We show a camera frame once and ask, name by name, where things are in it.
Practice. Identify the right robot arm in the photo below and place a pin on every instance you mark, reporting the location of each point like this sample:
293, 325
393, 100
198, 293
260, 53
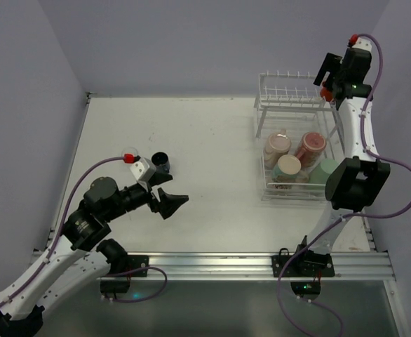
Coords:
360, 176

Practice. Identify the mint green cup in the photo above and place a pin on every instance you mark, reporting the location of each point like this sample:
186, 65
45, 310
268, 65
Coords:
319, 175

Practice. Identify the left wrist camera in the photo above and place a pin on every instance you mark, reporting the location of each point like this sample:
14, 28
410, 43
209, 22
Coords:
142, 169

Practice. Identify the pink patterned mug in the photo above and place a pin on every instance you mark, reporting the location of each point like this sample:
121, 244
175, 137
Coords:
311, 146

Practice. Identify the orange mug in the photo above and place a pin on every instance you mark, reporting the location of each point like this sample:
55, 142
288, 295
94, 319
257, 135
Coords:
326, 92

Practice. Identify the left black controller box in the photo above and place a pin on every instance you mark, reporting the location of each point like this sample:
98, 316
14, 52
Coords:
114, 287

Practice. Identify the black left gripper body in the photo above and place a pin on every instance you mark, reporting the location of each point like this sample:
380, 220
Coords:
155, 196

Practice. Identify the white wire dish rack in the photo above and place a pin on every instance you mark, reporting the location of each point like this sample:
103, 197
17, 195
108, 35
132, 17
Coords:
290, 105

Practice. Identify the cream mug with teal base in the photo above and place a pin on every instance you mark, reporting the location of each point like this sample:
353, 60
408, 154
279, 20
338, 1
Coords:
286, 169

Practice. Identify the right black controller box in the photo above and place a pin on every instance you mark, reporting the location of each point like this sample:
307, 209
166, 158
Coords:
306, 290

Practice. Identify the light pink ribbed mug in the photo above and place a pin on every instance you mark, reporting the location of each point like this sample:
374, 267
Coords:
276, 145

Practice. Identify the aluminium mounting rail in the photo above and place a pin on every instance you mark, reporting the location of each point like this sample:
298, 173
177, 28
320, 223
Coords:
358, 266

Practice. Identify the black controller box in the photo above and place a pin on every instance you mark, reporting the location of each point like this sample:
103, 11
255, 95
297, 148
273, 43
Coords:
114, 287
306, 290

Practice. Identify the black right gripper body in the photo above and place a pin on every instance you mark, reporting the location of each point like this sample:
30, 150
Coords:
332, 75

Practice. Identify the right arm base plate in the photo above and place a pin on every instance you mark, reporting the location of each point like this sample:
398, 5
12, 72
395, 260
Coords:
308, 264

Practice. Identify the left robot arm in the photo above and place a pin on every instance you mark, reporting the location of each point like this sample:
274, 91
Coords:
81, 250

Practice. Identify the dark blue mug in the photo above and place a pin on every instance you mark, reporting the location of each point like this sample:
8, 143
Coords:
161, 161

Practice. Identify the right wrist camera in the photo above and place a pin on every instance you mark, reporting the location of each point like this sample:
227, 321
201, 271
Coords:
361, 43

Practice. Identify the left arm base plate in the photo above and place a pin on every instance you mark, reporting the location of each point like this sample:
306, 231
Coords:
135, 267

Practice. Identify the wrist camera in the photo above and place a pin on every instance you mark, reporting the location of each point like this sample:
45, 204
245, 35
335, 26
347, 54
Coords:
142, 169
361, 43

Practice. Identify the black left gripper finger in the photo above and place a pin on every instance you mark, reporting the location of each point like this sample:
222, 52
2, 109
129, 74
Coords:
170, 203
158, 178

